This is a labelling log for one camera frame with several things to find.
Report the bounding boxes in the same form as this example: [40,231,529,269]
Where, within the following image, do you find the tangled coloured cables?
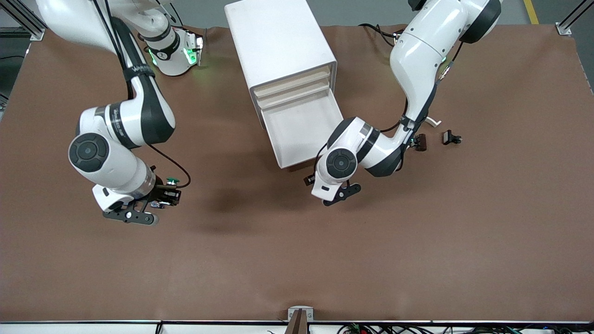
[336,321,594,334]

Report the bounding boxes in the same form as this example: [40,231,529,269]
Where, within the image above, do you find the white table edge rail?
[0,319,594,334]

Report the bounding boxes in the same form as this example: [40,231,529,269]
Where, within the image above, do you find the aluminium frame profile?
[0,0,47,41]

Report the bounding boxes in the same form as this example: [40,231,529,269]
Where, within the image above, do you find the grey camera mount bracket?
[287,305,315,334]

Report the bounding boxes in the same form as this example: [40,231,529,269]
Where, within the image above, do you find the black arm base cable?
[358,22,404,47]

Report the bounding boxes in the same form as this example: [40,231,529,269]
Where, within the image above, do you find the aluminium profile with corner bracket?
[555,0,594,37]

